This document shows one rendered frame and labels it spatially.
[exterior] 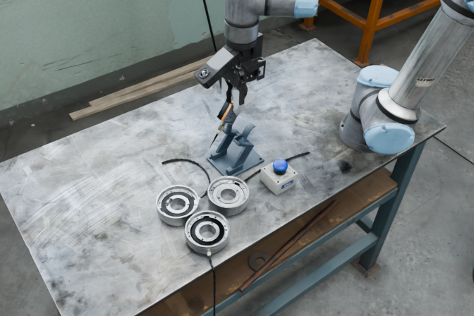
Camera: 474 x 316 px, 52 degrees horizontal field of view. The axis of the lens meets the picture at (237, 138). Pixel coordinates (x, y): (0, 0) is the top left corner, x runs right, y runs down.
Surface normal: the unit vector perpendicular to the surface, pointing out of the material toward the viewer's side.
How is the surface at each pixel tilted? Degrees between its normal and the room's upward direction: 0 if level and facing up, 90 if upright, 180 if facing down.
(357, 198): 0
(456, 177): 0
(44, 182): 0
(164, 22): 90
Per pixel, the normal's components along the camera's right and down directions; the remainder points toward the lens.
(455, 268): 0.04, -0.73
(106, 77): 0.59, 0.57
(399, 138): -0.07, 0.77
